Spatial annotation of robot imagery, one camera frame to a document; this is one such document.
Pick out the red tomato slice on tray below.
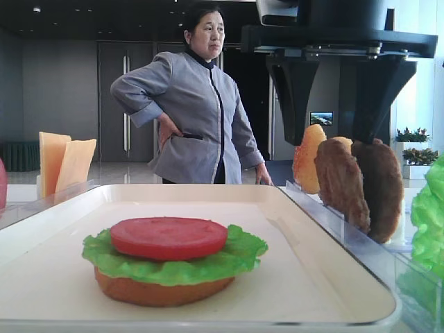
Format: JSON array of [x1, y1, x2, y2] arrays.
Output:
[[110, 216, 228, 261]]

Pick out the woman in grey jacket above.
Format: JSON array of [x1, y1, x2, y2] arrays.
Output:
[[110, 1, 272, 185]]

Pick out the yellow cheese slice rear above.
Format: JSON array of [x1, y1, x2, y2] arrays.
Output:
[[55, 139, 96, 192]]

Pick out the brown meat patty in rack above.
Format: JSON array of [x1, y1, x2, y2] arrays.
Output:
[[351, 138, 404, 244]]

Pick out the small wall screen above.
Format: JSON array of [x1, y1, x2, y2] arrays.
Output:
[[310, 112, 333, 126]]

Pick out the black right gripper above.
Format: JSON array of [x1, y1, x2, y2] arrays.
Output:
[[241, 1, 438, 146]]

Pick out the green lettuce leaf on tray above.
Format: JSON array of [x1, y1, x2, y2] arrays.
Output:
[[82, 225, 268, 287]]

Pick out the green skirted table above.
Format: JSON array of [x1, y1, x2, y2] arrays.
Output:
[[1, 141, 40, 172]]

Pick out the cream rectangular tray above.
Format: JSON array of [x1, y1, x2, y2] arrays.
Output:
[[1, 185, 402, 332]]

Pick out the sesame bun top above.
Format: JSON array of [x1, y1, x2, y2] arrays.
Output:
[[293, 124, 327, 194]]

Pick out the red tomato slice in rack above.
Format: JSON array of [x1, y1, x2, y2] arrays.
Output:
[[0, 160, 8, 211]]

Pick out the white block holder for cheese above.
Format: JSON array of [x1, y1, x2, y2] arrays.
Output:
[[36, 174, 42, 200]]

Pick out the white block holder for patties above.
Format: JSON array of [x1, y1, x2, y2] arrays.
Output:
[[387, 212, 405, 246]]

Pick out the brown meat patty thin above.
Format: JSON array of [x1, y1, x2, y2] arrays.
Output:
[[314, 138, 370, 234]]

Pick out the long clear rail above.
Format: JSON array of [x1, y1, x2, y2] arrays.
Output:
[[281, 182, 443, 332], [1, 180, 97, 230]]

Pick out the orange cheese slice front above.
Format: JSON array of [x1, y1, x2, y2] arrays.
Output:
[[39, 132, 71, 198]]

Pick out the green lettuce leaf in rack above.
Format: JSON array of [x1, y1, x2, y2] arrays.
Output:
[[411, 161, 443, 278]]

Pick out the left long clear rail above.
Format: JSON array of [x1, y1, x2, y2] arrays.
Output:
[[1, 180, 97, 230]]

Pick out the plain bun half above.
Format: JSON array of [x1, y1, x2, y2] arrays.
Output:
[[332, 136, 353, 151]]

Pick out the bread slice under lettuce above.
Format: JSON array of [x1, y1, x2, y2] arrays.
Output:
[[94, 266, 234, 307]]

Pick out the potted plants in white planter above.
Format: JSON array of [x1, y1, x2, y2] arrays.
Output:
[[394, 127, 438, 180]]

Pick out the right long clear rail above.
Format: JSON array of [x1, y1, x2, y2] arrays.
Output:
[[281, 182, 443, 332]]

